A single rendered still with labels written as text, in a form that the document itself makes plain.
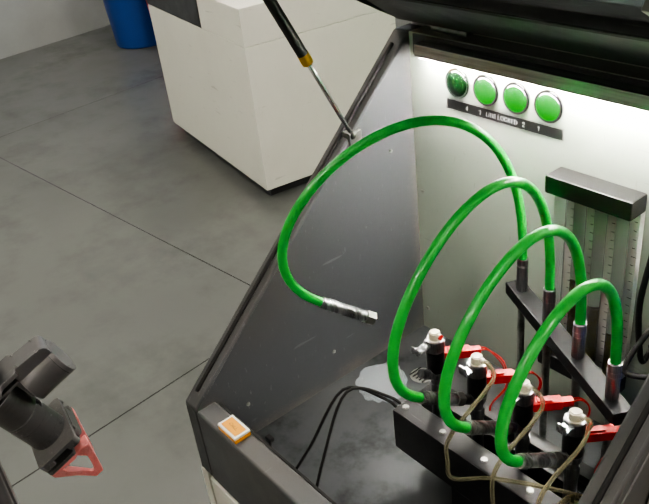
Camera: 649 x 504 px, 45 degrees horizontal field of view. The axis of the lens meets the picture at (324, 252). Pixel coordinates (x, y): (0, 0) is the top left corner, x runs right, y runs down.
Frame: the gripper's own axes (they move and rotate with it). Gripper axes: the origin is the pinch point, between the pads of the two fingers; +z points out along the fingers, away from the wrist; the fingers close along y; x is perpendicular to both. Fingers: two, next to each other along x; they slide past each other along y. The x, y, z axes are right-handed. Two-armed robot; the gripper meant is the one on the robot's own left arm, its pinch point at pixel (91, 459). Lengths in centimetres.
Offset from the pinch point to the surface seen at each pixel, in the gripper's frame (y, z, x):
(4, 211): 328, 96, 30
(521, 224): -18, 10, -71
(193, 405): 6.9, 12.3, -14.5
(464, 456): -31, 22, -40
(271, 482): -15.5, 14.4, -17.2
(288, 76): 239, 104, -120
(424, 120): -14, -14, -67
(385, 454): -11.1, 35.0, -32.0
